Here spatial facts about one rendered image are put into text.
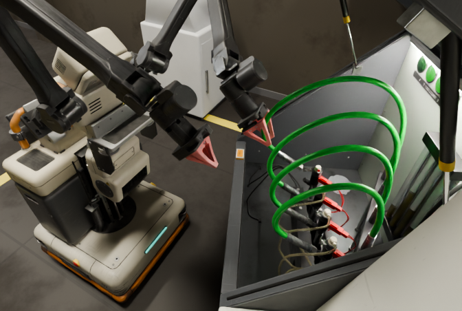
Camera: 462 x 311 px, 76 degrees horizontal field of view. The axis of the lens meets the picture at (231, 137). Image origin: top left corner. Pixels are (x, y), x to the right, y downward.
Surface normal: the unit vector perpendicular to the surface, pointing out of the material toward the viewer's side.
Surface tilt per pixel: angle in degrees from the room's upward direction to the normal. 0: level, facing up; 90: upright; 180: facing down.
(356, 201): 0
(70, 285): 0
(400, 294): 76
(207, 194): 0
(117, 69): 36
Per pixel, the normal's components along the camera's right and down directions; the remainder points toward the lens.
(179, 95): 0.62, -0.33
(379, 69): -0.08, 0.63
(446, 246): -0.96, -0.25
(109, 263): 0.02, -0.77
